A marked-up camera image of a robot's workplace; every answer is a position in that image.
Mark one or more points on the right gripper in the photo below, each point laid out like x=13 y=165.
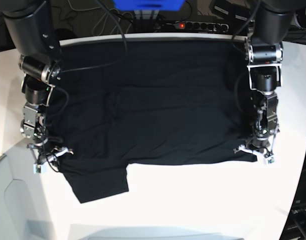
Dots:
x=41 y=156

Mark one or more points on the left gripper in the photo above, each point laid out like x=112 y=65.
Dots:
x=259 y=147

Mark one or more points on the black T-shirt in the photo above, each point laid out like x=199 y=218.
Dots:
x=167 y=103

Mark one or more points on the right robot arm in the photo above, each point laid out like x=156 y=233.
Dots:
x=30 y=26

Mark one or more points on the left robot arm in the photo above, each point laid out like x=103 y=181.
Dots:
x=266 y=27

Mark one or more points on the black power strip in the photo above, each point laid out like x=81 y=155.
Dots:
x=209 y=27

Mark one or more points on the blue plastic box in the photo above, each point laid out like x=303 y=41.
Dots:
x=161 y=5

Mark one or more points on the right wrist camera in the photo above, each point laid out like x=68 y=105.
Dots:
x=39 y=168

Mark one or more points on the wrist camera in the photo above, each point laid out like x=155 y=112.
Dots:
x=39 y=168
x=270 y=159

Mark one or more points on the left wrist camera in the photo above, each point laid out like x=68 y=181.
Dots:
x=270 y=159

